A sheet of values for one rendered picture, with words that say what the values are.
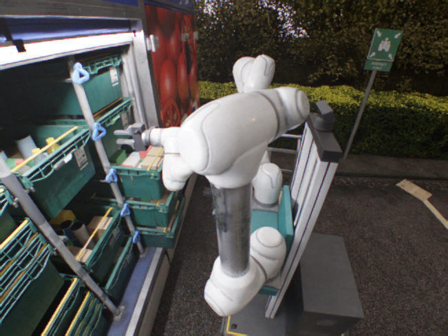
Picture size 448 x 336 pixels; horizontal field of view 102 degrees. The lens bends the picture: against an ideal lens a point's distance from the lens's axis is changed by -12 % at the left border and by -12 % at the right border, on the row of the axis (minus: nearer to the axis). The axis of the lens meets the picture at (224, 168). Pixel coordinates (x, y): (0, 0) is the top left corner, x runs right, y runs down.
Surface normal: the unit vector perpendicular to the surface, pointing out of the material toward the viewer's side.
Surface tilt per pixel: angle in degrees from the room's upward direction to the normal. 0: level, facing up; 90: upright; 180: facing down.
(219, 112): 22
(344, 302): 0
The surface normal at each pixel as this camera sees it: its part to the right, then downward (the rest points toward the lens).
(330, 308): 0.00, -0.82
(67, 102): -0.08, 0.58
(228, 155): 0.44, 0.44
